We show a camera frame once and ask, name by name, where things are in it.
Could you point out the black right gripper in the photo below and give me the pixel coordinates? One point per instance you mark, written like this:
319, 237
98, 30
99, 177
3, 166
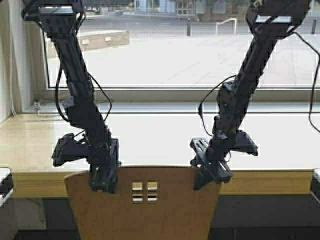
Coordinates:
212, 166

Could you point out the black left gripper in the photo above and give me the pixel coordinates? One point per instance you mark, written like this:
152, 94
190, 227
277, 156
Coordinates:
106, 157

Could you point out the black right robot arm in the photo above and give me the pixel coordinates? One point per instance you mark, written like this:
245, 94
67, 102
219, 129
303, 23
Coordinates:
269, 21

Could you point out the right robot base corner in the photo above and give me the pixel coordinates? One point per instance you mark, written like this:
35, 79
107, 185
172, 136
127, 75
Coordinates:
315, 184

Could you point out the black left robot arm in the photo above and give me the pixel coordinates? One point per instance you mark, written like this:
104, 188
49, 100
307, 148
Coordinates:
61, 20

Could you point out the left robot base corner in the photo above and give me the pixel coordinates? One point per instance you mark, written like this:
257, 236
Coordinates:
6, 184

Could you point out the long wooden window counter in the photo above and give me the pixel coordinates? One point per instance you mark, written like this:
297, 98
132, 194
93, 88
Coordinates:
288, 151

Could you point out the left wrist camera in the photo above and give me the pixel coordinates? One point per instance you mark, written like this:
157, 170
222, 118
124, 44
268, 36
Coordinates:
68, 149

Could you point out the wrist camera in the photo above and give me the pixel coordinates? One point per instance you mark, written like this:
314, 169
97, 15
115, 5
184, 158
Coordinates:
68, 149
244, 144

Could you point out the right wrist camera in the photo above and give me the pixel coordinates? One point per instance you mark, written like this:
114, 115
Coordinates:
244, 144

